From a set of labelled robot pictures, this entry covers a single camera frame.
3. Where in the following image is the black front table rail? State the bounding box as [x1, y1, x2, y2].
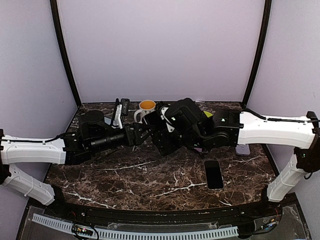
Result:
[66, 201, 262, 226]

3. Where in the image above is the white slotted cable duct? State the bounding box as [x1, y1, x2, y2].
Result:
[31, 213, 239, 240]

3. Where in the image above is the light blue phone case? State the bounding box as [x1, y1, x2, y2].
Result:
[104, 117, 115, 126]

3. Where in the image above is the green bowl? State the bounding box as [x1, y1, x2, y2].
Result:
[204, 111, 213, 118]

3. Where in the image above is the black right frame post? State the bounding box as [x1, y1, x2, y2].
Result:
[241, 0, 272, 108]

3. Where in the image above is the clear magsafe phone case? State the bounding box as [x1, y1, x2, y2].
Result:
[203, 159, 225, 191]

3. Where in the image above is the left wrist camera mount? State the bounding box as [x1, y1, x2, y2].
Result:
[110, 98, 130, 129]

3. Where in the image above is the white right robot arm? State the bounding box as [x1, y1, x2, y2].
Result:
[144, 98, 320, 217]

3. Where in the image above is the black left frame post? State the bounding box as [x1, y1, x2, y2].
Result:
[49, 0, 82, 108]

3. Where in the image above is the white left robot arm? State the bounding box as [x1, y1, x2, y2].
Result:
[0, 110, 155, 218]

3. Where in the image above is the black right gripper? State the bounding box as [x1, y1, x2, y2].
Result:
[152, 126, 208, 153]

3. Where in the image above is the white mug orange inside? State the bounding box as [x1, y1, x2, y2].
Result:
[133, 100, 156, 123]

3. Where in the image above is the lilac phone case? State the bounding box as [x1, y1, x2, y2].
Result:
[235, 144, 251, 156]

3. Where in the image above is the pink phone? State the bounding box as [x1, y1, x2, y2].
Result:
[195, 148, 204, 153]

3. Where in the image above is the black frame post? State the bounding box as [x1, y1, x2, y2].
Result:
[241, 0, 272, 108]
[49, 0, 82, 108]

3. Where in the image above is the black phone purple edge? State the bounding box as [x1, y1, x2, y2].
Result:
[142, 111, 167, 132]

